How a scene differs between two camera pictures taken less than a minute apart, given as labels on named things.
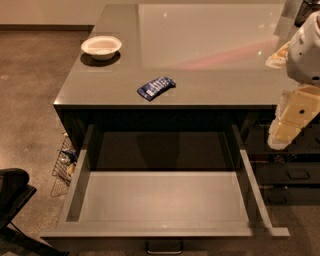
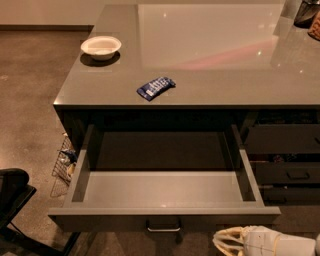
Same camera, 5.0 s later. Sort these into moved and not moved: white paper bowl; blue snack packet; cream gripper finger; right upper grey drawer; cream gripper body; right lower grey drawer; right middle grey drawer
Moved: cream gripper body; cream gripper finger
Not moved: right upper grey drawer; right lower grey drawer; white paper bowl; blue snack packet; right middle grey drawer
